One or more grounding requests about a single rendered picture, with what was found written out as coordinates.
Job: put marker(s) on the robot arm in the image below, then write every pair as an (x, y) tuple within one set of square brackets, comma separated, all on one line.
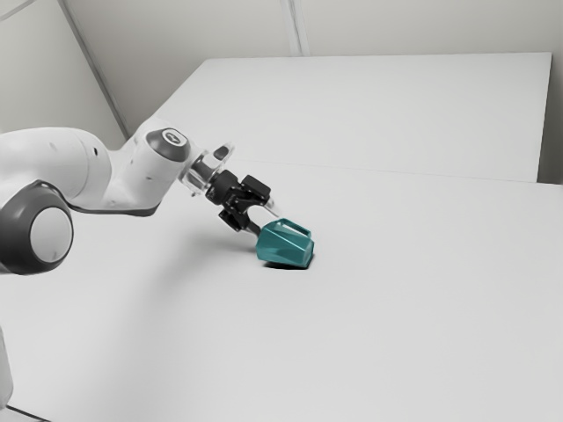
[(66, 167)]

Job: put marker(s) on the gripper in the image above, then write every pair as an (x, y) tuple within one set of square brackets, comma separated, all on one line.
[(225, 186)]

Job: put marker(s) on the teal faceted mug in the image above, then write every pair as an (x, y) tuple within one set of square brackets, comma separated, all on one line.
[(283, 248)]

